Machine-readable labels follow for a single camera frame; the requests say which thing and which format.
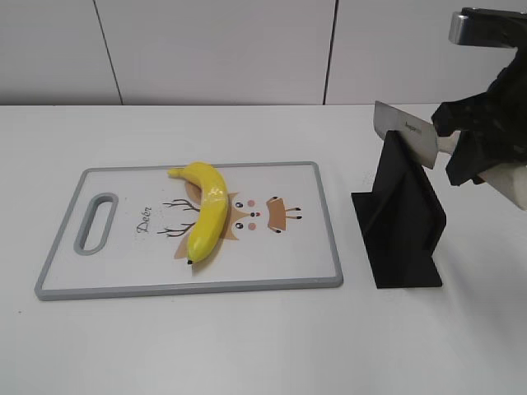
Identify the yellow plastic banana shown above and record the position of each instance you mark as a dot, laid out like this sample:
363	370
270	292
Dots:
202	236

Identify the grey-rimmed deer cutting board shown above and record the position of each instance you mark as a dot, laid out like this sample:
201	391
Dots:
125	230

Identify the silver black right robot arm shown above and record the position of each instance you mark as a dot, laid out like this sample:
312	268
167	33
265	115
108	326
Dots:
488	28

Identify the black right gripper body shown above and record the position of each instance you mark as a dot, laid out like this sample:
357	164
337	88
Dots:
491	125

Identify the black knife stand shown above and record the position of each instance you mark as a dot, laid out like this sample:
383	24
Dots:
401	220

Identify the white-handled kitchen knife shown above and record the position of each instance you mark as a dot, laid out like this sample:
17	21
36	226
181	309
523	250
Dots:
425	145

